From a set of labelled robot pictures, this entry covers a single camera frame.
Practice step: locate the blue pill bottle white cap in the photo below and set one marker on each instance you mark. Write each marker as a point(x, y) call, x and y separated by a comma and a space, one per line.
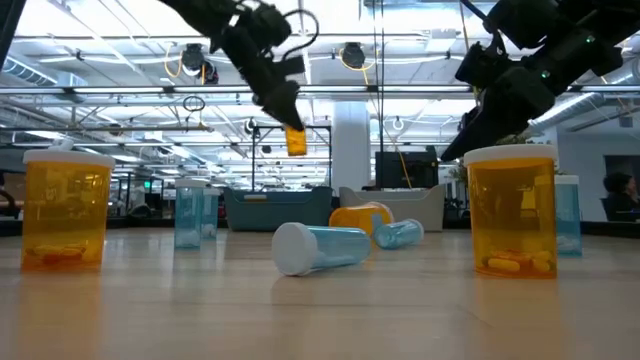
point(189, 220)
point(570, 215)
point(400, 235)
point(320, 250)
point(212, 215)

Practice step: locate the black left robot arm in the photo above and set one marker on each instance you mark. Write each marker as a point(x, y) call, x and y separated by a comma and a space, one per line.
point(200, 12)

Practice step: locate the black metal table frame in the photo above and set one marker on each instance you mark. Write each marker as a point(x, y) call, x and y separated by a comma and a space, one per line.
point(150, 225)

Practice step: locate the long ceiling light bar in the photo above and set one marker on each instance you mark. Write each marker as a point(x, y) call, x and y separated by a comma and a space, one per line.
point(150, 89)

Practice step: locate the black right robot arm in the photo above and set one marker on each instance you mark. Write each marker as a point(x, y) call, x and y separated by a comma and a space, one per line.
point(530, 20)

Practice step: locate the black metal stand frame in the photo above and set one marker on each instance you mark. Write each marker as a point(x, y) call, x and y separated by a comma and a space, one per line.
point(320, 127)

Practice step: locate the person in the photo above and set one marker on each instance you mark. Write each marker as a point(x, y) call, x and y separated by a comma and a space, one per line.
point(620, 200)

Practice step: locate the teal plastic bin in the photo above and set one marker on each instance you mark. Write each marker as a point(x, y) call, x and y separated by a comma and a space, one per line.
point(270, 212)

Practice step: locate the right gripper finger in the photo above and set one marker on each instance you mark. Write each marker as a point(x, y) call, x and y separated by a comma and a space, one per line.
point(482, 132)
point(472, 114)

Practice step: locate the white round column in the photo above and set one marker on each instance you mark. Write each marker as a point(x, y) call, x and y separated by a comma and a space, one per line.
point(351, 150)

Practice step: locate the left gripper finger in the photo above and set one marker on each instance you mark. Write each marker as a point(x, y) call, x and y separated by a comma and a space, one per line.
point(267, 102)
point(290, 110)

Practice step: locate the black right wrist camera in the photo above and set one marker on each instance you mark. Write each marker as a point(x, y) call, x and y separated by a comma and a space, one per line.
point(480, 65)

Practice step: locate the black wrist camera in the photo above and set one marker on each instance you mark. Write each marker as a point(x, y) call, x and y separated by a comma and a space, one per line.
point(480, 65)
point(294, 65)

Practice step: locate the light grey plastic bin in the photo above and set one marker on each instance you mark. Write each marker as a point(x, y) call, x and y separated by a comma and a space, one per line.
point(415, 207)

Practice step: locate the black monitor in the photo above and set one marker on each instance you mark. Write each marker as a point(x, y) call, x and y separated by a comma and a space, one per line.
point(405, 170)

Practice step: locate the silver ventilation duct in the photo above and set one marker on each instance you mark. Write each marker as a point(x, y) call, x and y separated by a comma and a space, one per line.
point(575, 107)

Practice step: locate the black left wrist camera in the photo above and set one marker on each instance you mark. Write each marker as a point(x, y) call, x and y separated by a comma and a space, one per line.
point(294, 65)

